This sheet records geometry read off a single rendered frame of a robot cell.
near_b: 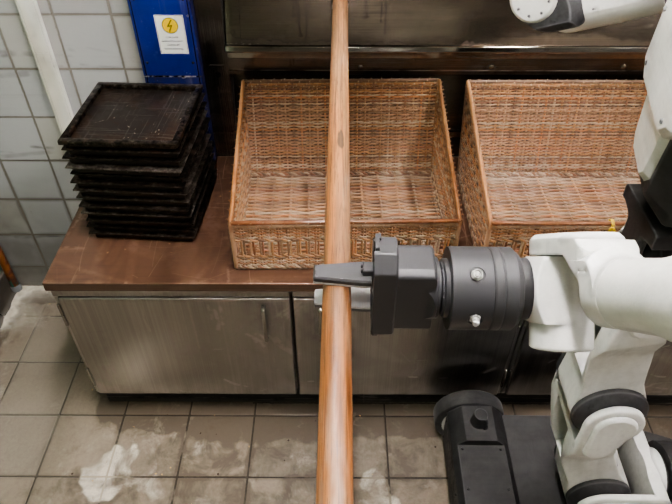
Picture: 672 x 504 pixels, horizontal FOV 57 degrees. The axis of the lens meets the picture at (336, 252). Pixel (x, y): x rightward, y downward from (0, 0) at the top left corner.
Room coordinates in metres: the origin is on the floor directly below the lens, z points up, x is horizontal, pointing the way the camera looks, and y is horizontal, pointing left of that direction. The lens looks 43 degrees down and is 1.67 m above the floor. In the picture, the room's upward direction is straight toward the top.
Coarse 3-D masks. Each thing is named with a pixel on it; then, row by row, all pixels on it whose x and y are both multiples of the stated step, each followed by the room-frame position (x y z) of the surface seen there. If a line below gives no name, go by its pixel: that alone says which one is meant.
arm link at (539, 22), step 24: (528, 0) 1.02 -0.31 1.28; (552, 0) 1.00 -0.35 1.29; (576, 0) 1.00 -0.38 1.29; (600, 0) 0.99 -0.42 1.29; (624, 0) 0.97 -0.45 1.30; (648, 0) 0.95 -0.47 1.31; (528, 24) 1.02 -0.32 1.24; (552, 24) 1.00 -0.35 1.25; (576, 24) 0.99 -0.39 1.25; (600, 24) 1.00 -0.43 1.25
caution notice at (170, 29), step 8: (160, 16) 1.58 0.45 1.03; (168, 16) 1.58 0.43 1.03; (176, 16) 1.58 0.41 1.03; (160, 24) 1.58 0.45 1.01; (168, 24) 1.58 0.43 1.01; (176, 24) 1.58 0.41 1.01; (160, 32) 1.58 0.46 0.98; (168, 32) 1.58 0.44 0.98; (176, 32) 1.58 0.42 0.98; (184, 32) 1.58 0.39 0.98; (160, 40) 1.58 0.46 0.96; (168, 40) 1.58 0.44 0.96; (176, 40) 1.58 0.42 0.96; (184, 40) 1.58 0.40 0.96; (160, 48) 1.58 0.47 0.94; (168, 48) 1.58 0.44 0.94; (176, 48) 1.58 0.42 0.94; (184, 48) 1.58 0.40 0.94
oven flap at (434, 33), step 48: (240, 0) 1.63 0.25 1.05; (288, 0) 1.63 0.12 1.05; (384, 0) 1.62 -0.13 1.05; (432, 0) 1.62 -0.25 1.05; (480, 0) 1.62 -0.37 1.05; (240, 48) 1.57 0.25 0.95; (288, 48) 1.57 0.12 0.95; (384, 48) 1.57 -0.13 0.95; (432, 48) 1.56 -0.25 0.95; (480, 48) 1.56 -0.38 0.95; (528, 48) 1.56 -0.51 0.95; (576, 48) 1.56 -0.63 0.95; (624, 48) 1.56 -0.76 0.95
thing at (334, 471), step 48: (336, 0) 1.21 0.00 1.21; (336, 48) 1.00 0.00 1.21; (336, 96) 0.84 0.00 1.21; (336, 144) 0.71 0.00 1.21; (336, 192) 0.60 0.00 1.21; (336, 240) 0.52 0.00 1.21; (336, 288) 0.44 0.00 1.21; (336, 336) 0.38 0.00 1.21; (336, 384) 0.33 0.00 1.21; (336, 432) 0.28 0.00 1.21; (336, 480) 0.24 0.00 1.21
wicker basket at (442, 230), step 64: (256, 128) 1.54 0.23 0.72; (320, 128) 1.54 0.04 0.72; (384, 128) 1.55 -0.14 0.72; (448, 128) 1.41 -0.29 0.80; (256, 192) 1.41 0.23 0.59; (320, 192) 1.42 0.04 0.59; (384, 192) 1.41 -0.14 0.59; (448, 192) 1.26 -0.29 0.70; (256, 256) 1.11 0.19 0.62; (320, 256) 1.11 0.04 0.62
